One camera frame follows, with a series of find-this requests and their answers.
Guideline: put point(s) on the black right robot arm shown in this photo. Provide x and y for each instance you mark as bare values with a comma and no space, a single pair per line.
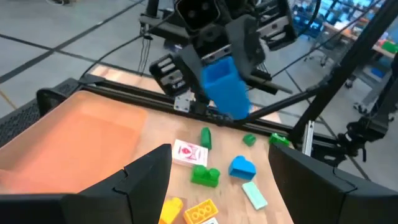
161,29

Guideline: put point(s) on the black aluminium table frame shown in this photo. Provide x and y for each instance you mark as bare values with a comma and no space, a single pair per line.
343,70

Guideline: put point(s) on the small green toy block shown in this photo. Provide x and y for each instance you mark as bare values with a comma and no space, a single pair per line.
249,140

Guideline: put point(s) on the green two-stud toy block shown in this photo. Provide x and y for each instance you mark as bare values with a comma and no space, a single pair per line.
278,139
203,179

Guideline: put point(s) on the green box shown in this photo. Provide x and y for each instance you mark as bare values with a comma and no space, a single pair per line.
390,47

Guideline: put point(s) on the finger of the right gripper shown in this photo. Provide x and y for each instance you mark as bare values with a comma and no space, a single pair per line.
191,62
245,43

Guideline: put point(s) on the red card deck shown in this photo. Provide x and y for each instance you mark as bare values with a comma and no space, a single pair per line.
189,152

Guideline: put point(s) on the blue storage bins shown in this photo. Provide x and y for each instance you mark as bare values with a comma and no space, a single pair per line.
329,15

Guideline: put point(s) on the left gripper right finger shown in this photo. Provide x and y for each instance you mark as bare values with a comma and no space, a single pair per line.
326,199

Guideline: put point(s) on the green long toy brick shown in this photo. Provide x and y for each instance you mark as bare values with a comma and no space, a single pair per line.
206,140

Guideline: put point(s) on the translucent orange tray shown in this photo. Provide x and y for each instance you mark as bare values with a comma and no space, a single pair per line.
77,140

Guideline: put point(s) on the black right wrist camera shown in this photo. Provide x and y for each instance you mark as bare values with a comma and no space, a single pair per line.
197,14

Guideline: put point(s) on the orange flat toy brick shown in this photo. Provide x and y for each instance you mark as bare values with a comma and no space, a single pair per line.
199,213

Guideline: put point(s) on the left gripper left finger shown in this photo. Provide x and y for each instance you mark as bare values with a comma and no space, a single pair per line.
93,208

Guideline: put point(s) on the yellow toy block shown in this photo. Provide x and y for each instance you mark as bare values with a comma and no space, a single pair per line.
171,211

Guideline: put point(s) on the blue rounded toy block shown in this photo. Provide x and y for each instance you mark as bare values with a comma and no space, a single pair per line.
225,90

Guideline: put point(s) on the black perforated metal panel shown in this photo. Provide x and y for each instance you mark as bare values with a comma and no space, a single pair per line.
18,121

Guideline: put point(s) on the blue heart-shaped toy block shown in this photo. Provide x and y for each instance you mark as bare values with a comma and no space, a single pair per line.
242,169

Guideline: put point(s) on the mint flat toy brick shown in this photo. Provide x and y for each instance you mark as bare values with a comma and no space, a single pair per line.
255,196

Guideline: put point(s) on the wooden workbench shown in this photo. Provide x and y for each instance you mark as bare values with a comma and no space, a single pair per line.
377,49

